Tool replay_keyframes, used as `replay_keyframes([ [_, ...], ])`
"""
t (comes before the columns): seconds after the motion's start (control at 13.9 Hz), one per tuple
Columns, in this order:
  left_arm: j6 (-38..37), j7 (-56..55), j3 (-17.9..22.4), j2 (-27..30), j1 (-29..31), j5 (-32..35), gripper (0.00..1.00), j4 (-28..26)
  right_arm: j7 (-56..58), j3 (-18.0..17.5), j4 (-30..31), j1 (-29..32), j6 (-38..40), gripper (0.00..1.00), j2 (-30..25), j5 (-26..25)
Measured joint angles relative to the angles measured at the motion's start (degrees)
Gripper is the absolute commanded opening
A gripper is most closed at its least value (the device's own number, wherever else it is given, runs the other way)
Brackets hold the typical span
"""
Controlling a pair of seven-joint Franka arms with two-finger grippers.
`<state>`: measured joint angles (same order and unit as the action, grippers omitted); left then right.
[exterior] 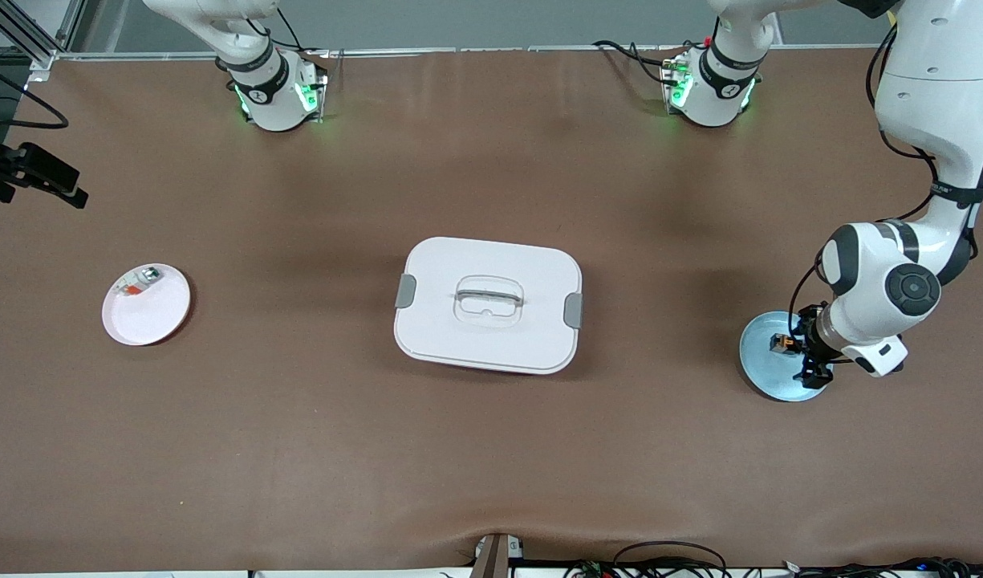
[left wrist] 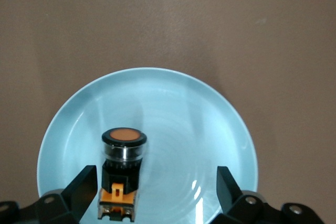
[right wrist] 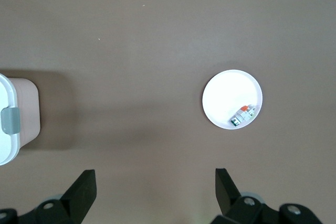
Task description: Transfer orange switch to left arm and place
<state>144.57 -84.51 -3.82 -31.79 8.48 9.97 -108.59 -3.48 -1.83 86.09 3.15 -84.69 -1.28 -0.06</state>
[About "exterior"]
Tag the light blue round plate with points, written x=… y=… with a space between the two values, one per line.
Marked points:
x=760 y=361

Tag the aluminium frame profile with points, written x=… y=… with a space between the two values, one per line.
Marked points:
x=27 y=36

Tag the orange push-button switch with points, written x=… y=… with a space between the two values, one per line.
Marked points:
x=782 y=343

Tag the pale pink round plate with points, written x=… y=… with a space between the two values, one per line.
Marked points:
x=150 y=325

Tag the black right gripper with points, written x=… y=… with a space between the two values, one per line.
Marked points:
x=10 y=164

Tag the white lidded storage box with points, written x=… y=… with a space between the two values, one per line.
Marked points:
x=491 y=345

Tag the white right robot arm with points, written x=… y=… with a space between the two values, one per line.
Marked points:
x=274 y=96

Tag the grey switch with orange block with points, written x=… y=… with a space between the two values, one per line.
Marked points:
x=144 y=277

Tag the silver table edge rail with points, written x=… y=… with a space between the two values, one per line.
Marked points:
x=499 y=50

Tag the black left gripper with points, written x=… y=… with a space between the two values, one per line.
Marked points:
x=806 y=334

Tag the small white mount bracket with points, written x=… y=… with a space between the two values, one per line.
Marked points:
x=517 y=549

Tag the brown camera mount post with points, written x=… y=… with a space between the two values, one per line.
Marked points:
x=491 y=562

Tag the brown table cover mat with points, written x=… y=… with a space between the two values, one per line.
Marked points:
x=298 y=441

